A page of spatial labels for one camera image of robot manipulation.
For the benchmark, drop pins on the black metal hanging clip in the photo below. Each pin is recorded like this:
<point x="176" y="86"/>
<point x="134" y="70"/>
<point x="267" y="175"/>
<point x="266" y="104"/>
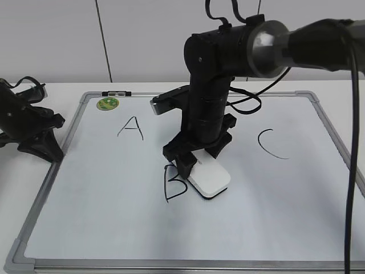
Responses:
<point x="116" y="93"/>

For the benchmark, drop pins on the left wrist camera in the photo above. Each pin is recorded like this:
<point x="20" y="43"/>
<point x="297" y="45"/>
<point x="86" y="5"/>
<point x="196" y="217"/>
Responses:
<point x="34" y="94"/>

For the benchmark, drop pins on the white magnetic whiteboard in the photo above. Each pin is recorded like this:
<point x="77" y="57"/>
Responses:
<point x="115" y="205"/>

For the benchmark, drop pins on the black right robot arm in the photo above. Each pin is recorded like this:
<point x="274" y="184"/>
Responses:
<point x="258" y="49"/>

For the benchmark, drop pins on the white whiteboard eraser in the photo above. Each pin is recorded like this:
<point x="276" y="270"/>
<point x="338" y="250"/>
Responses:
<point x="207" y="176"/>

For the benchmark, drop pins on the round green magnet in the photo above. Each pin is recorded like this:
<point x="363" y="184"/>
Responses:
<point x="107" y="104"/>

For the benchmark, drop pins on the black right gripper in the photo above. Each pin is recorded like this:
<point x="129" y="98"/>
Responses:
<point x="183" y="144"/>

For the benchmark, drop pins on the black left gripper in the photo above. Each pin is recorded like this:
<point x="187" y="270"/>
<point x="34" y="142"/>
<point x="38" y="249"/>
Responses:
<point x="30" y="126"/>

